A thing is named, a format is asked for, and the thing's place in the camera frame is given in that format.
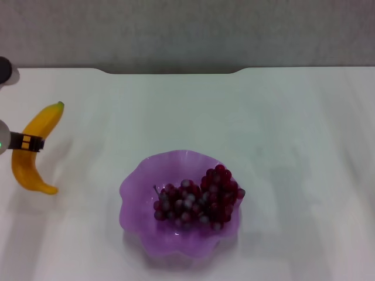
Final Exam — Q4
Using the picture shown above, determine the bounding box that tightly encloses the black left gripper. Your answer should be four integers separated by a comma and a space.
9, 131, 45, 153

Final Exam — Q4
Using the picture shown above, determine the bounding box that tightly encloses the yellow banana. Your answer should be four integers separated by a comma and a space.
11, 101, 65, 196

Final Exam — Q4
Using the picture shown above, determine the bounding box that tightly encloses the dark red grape bunch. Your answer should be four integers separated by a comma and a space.
153, 164, 246, 231

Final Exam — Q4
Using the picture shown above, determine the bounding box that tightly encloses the purple wavy-rim plastic bowl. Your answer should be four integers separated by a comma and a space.
118, 149, 244, 261

